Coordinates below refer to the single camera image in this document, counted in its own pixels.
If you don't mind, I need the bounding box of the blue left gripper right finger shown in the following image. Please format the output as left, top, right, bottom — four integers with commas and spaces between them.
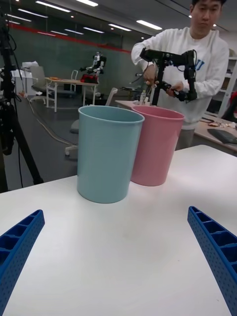
187, 206, 237, 316

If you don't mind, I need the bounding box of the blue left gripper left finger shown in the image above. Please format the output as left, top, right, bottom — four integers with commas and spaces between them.
0, 209, 45, 316

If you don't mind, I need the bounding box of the black keyboard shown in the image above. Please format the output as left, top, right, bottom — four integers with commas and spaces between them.
207, 128, 237, 145

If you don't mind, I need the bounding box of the pink plastic bin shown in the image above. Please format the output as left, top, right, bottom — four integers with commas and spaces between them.
130, 105, 186, 187

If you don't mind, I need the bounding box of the wooden desk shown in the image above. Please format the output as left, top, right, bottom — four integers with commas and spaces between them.
115, 99, 237, 154

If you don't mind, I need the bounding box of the pale blue plastic bin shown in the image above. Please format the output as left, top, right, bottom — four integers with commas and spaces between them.
77, 105, 145, 204

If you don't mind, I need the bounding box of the grey office chair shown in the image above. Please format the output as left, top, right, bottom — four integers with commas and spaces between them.
29, 65, 49, 104

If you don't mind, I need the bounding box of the white wooden-top table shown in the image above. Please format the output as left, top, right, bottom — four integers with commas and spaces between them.
45, 77, 99, 113

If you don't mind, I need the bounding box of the person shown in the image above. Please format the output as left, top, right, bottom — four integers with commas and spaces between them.
131, 0, 230, 151

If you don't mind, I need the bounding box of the red box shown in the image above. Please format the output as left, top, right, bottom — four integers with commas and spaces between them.
80, 74, 99, 84

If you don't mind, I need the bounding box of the white humanoid robot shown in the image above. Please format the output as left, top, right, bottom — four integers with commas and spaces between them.
79, 51, 108, 76

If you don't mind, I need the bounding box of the black camera tripod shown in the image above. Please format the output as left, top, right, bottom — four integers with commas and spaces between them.
0, 9, 44, 194

